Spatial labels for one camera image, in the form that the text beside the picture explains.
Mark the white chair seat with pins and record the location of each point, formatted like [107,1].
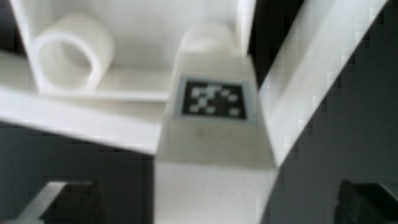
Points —
[82,83]

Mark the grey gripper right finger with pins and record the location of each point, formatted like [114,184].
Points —
[366,203]

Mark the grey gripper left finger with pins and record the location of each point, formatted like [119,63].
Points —
[66,204]

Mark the white tagged chair leg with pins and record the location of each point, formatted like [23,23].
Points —
[215,167]

